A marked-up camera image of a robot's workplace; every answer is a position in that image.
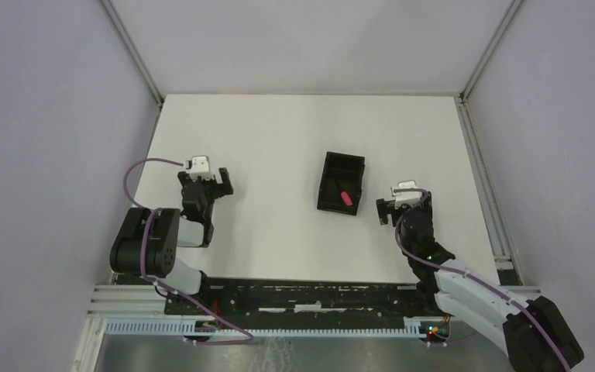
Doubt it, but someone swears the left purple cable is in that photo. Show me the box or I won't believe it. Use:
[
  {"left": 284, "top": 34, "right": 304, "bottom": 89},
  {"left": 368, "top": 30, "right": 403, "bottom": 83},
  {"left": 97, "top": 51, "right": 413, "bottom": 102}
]
[{"left": 123, "top": 157, "right": 256, "bottom": 346}]

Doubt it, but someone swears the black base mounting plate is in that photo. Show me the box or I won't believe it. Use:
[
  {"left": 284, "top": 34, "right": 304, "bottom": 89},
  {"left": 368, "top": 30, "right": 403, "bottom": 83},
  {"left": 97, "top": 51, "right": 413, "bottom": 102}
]
[{"left": 163, "top": 277, "right": 452, "bottom": 332}]

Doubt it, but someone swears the aluminium front rail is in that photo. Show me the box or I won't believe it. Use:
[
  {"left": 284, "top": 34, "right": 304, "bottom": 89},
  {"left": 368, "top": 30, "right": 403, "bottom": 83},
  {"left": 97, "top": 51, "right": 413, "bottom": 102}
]
[{"left": 87, "top": 284, "right": 550, "bottom": 322}]

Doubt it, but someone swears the black plastic bin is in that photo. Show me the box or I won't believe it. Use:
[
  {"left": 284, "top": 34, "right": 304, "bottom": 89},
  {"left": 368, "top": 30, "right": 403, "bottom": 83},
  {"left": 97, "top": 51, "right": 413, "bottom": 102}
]
[{"left": 316, "top": 151, "right": 365, "bottom": 216}]

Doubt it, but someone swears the right corner aluminium post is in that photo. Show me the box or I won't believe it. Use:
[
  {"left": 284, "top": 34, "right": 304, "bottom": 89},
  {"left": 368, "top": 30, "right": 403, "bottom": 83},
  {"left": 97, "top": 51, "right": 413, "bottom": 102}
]
[{"left": 459, "top": 0, "right": 524, "bottom": 102}]

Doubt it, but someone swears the aluminium right side rail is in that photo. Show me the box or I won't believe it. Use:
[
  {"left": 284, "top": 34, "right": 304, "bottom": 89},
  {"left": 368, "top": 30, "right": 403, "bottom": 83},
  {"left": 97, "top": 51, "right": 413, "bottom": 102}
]
[{"left": 455, "top": 95, "right": 524, "bottom": 286}]

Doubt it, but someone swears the white slotted cable duct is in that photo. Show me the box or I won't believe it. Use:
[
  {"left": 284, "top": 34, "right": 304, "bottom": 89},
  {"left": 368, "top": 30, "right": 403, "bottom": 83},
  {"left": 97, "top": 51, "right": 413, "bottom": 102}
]
[{"left": 104, "top": 319, "right": 442, "bottom": 339}]

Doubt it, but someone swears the purple cable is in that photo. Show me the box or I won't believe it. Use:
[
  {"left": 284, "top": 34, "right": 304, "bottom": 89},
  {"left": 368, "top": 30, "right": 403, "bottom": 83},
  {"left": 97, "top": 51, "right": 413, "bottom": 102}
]
[
  {"left": 123, "top": 157, "right": 256, "bottom": 346},
  {"left": 394, "top": 188, "right": 572, "bottom": 372}
]

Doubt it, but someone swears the left corner aluminium post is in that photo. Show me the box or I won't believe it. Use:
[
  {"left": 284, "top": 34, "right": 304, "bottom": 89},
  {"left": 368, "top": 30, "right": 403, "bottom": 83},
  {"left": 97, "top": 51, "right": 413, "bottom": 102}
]
[{"left": 98, "top": 0, "right": 164, "bottom": 108}]

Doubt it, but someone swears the aluminium rail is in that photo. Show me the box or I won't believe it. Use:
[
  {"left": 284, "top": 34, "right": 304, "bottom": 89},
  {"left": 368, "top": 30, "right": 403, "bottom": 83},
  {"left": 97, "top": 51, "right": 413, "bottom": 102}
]
[
  {"left": 87, "top": 284, "right": 550, "bottom": 322},
  {"left": 455, "top": 95, "right": 524, "bottom": 286}
]

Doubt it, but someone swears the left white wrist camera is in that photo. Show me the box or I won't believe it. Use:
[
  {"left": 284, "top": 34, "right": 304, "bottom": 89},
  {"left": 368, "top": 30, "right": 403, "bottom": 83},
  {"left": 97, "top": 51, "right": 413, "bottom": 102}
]
[{"left": 184, "top": 155, "right": 214, "bottom": 181}]

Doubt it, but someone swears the corner aluminium post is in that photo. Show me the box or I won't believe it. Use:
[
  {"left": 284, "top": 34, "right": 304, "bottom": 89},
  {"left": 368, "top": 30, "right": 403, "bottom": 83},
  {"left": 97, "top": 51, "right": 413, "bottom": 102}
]
[
  {"left": 98, "top": 0, "right": 164, "bottom": 108},
  {"left": 459, "top": 0, "right": 524, "bottom": 102}
]

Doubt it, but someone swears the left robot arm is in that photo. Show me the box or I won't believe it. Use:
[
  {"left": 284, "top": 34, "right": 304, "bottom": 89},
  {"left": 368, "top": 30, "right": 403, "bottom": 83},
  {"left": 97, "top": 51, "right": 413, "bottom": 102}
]
[{"left": 109, "top": 167, "right": 234, "bottom": 299}]

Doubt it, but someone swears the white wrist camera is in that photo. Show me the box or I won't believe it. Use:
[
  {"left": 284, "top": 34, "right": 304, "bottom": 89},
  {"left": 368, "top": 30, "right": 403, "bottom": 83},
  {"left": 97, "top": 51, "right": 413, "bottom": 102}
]
[
  {"left": 184, "top": 155, "right": 214, "bottom": 181},
  {"left": 391, "top": 180, "right": 422, "bottom": 204}
]

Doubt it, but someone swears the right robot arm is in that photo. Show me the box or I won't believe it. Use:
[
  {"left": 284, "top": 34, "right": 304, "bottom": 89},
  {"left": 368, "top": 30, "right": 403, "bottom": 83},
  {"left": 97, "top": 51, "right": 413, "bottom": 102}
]
[{"left": 376, "top": 187, "right": 585, "bottom": 371}]

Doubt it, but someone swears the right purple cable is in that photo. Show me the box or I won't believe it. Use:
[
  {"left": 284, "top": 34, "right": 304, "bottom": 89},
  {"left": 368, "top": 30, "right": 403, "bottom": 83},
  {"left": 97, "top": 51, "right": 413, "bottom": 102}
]
[{"left": 394, "top": 188, "right": 572, "bottom": 372}]

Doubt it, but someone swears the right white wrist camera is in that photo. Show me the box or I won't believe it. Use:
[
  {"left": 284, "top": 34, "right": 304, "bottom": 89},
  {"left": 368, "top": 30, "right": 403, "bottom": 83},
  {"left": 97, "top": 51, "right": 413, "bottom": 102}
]
[{"left": 391, "top": 180, "right": 422, "bottom": 204}]

